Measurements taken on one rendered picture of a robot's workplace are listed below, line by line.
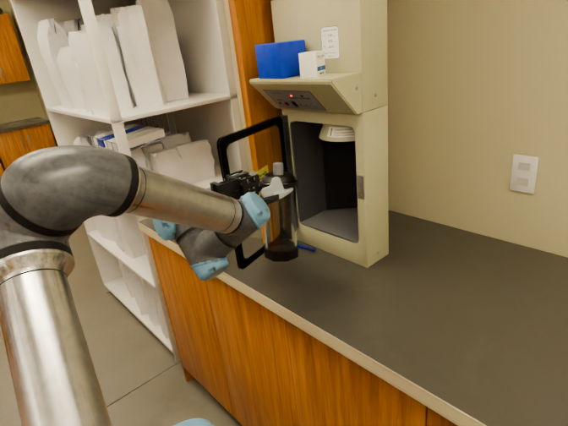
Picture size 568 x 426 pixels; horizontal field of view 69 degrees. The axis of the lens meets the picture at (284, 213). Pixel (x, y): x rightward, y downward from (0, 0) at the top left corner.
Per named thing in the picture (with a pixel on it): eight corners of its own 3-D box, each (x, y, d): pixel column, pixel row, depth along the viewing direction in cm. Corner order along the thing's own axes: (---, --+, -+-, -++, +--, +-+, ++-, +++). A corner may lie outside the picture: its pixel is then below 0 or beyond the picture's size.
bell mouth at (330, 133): (344, 126, 138) (343, 109, 136) (389, 130, 126) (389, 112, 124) (307, 138, 128) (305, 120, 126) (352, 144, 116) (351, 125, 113)
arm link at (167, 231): (165, 250, 93) (147, 220, 95) (206, 233, 100) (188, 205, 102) (172, 234, 87) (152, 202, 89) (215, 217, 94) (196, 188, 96)
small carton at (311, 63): (308, 75, 112) (307, 51, 109) (325, 74, 109) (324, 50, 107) (300, 78, 108) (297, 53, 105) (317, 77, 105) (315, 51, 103)
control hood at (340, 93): (281, 106, 130) (277, 73, 126) (363, 112, 107) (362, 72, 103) (252, 114, 124) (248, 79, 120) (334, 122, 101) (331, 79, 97)
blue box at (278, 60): (284, 73, 123) (281, 41, 120) (308, 73, 116) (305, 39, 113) (258, 79, 117) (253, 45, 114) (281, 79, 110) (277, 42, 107)
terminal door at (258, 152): (293, 229, 145) (281, 114, 129) (240, 271, 122) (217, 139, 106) (292, 228, 145) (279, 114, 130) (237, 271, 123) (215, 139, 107)
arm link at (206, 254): (229, 257, 85) (202, 214, 88) (193, 286, 89) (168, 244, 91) (248, 253, 92) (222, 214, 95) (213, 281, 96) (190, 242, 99)
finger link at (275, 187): (295, 174, 105) (259, 181, 103) (297, 196, 108) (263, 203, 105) (291, 172, 108) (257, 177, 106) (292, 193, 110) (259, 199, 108)
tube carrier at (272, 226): (282, 240, 127) (280, 172, 120) (308, 250, 119) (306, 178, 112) (255, 251, 120) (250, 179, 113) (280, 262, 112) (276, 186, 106)
